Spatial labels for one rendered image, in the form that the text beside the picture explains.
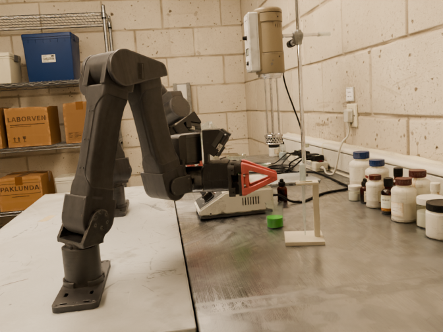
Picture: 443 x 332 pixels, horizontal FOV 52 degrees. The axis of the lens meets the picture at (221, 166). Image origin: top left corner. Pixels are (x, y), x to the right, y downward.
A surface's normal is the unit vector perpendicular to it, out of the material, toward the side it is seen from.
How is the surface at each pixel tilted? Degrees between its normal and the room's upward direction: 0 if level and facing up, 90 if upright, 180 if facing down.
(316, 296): 0
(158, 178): 101
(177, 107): 70
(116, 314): 0
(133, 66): 90
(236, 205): 90
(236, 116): 90
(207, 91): 90
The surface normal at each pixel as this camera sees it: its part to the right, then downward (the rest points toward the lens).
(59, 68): 0.07, 0.18
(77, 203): -0.65, -0.15
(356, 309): -0.07, -0.99
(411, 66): -0.99, 0.08
